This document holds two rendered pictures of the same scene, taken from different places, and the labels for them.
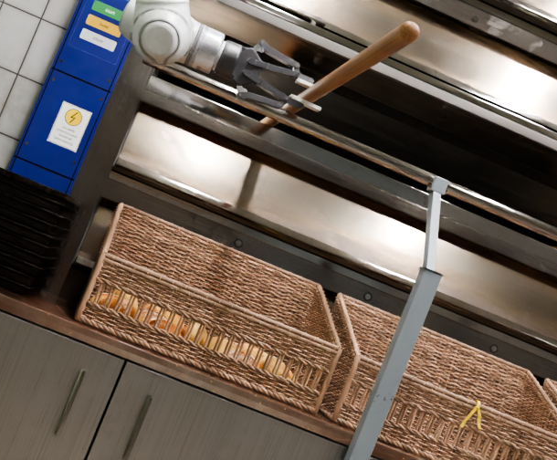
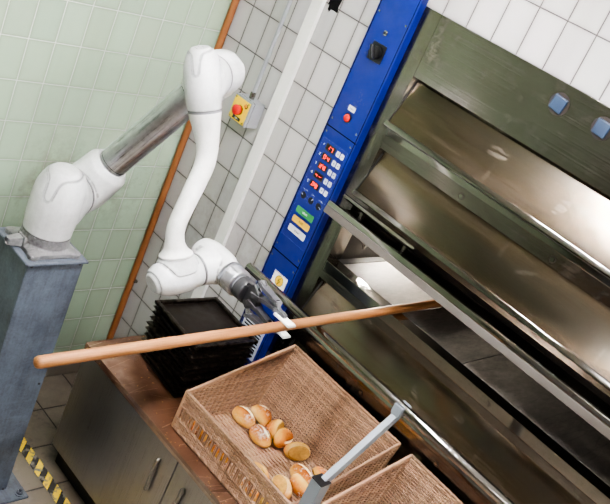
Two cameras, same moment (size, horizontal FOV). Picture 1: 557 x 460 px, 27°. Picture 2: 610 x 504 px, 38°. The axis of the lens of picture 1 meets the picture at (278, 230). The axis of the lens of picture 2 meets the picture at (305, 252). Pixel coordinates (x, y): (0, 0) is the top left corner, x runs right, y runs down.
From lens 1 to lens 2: 2.32 m
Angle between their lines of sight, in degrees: 50
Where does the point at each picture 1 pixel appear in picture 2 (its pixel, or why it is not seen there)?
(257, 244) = (371, 397)
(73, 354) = (158, 447)
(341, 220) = (427, 398)
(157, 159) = not seen: hidden behind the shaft
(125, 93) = (312, 270)
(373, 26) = (469, 252)
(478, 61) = (551, 297)
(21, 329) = (140, 422)
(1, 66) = (255, 238)
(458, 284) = (501, 481)
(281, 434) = not seen: outside the picture
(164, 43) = (153, 286)
